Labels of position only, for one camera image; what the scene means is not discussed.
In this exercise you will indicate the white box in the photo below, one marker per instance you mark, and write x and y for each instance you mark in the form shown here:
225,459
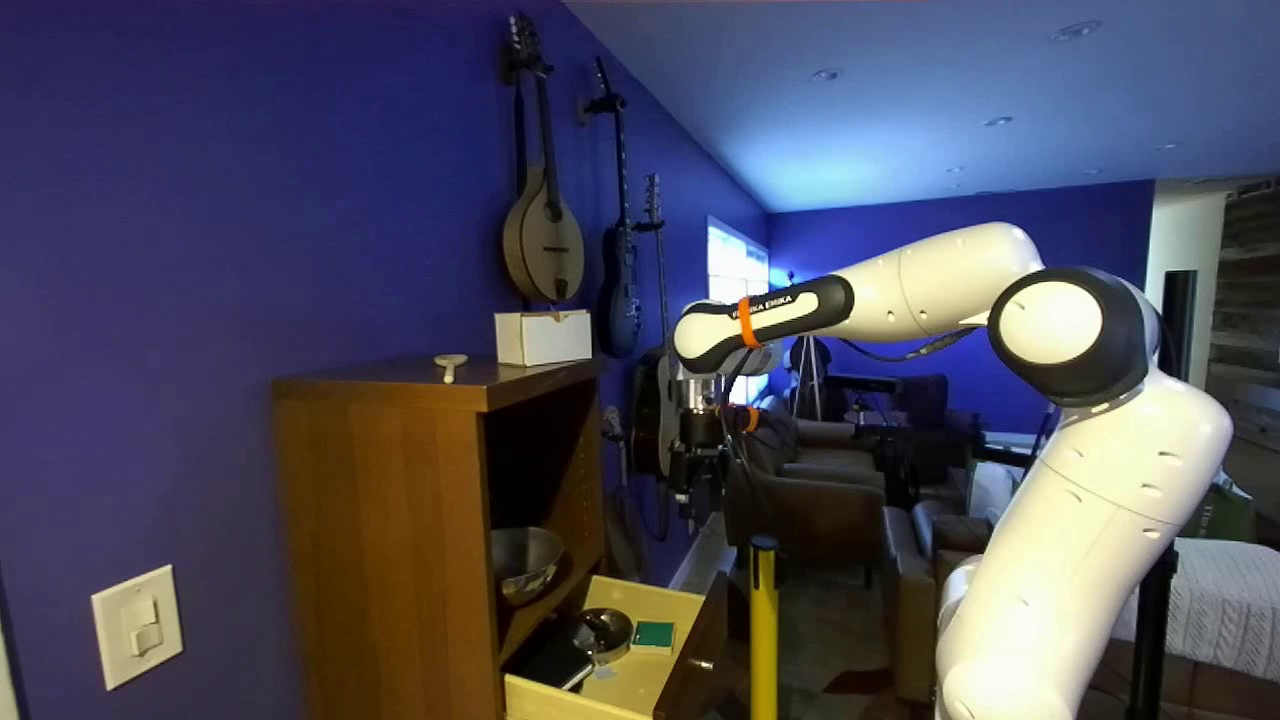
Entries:
541,337

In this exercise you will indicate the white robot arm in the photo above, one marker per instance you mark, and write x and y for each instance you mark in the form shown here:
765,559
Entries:
1027,621

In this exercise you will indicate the open wooden drawer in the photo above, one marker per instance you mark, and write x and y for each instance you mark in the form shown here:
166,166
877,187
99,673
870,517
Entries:
686,682

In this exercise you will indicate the small dark bowl in drawer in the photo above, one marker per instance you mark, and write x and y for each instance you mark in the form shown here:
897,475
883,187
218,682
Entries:
601,633

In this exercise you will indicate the green card in drawer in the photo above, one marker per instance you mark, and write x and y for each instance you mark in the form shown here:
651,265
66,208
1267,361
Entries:
654,633

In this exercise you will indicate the black item in drawer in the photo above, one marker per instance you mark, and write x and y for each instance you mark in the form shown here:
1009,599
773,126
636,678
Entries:
554,661

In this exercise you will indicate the small white knob object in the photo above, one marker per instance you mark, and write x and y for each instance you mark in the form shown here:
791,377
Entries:
448,367

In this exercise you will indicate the dark sofa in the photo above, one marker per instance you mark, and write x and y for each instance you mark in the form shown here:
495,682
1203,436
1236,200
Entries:
813,499

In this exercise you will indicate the metal bowl on shelf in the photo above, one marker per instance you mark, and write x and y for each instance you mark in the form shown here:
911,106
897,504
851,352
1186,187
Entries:
525,562

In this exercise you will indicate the yellow pole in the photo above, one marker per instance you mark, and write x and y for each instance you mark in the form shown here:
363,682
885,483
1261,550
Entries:
761,631

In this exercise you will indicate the brown wooden cabinet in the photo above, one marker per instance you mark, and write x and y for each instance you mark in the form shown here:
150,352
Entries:
389,488

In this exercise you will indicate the black tripod stand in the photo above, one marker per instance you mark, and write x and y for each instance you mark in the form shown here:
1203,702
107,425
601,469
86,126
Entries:
1150,636

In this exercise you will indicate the white bed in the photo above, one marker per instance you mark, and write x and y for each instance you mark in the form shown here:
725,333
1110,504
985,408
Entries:
1227,604

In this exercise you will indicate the dark guitar on wall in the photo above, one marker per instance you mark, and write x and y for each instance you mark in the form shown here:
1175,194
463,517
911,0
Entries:
616,295

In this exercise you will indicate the mandolin on wall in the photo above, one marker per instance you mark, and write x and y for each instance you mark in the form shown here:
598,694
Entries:
541,239

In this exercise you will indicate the white wall light switch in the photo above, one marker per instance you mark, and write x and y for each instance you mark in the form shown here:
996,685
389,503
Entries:
136,627

